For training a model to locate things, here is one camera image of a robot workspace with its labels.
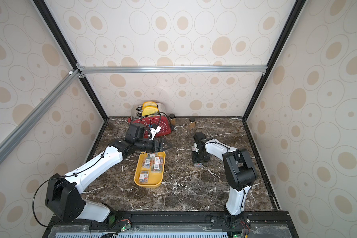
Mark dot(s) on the yellow toast slice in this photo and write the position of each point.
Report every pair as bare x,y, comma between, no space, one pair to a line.
150,110
149,104

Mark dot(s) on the red toaster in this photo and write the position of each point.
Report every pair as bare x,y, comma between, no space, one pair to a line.
161,119

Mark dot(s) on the spice jar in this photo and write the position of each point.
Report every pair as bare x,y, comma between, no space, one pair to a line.
192,123
172,118

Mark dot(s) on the yellow toast slice rear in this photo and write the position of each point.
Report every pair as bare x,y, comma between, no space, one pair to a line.
149,104

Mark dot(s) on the yellow storage tray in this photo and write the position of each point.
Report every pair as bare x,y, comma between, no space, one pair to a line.
156,172

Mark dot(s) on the left spice jar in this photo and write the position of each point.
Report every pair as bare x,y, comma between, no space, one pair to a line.
172,118

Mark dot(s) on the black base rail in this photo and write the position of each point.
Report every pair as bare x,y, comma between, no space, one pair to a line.
143,224

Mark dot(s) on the horizontal aluminium rail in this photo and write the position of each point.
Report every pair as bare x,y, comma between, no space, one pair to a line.
174,69

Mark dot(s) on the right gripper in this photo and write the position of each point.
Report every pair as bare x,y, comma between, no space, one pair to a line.
200,156

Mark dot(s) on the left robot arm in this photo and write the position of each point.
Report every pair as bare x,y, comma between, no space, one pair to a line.
63,195

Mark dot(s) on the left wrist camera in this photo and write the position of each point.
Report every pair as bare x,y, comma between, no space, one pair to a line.
154,130

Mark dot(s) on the right spice jar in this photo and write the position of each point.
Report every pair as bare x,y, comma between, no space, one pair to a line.
192,123

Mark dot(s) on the left aluminium rail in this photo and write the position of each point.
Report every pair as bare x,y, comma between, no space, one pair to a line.
8,145

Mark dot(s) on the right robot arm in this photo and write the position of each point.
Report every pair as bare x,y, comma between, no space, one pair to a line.
240,171

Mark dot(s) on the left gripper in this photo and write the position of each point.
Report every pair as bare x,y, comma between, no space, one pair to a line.
160,146

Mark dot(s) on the yellow toast slice front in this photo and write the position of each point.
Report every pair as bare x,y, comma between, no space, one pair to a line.
150,110

